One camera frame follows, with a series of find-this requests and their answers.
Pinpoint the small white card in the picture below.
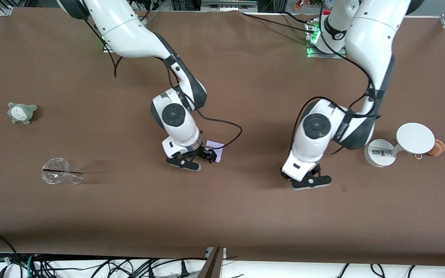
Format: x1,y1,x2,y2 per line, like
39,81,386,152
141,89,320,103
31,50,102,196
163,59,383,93
205,141,225,163

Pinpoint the white round desk mirror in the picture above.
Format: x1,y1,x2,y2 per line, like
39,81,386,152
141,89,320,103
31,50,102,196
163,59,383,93
363,122,435,167

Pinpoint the brown angled beam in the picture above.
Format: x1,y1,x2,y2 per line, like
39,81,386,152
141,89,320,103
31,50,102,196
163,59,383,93
197,247,225,278

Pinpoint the clear plastic cup with lid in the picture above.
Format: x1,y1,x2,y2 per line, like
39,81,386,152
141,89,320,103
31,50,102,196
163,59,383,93
41,157,85,185

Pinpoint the grey green totoro plush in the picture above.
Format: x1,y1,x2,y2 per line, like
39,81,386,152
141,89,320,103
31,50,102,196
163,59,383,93
7,102,38,125

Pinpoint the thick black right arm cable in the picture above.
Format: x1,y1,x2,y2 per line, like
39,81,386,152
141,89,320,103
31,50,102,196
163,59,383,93
166,69,243,151

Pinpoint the silver metal bracket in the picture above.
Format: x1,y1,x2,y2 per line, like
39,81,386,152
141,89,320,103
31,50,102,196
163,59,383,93
206,247,227,260

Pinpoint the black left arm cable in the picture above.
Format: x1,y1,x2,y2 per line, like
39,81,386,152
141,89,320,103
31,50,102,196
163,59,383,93
291,15,381,157

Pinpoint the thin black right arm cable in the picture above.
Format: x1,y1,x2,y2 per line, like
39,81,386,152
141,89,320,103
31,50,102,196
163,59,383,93
83,17,119,78

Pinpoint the brown teddy bear keychain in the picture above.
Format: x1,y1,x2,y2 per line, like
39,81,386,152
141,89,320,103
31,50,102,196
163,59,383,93
427,139,445,157

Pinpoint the long black table cable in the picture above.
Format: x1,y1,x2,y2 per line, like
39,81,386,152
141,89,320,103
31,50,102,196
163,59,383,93
242,13,316,33

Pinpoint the silver metal rail device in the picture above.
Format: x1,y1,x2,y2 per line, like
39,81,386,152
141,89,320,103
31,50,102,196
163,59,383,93
200,0,258,12

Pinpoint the short black table cable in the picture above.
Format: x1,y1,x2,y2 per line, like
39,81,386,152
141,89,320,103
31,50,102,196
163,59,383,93
282,11,312,25

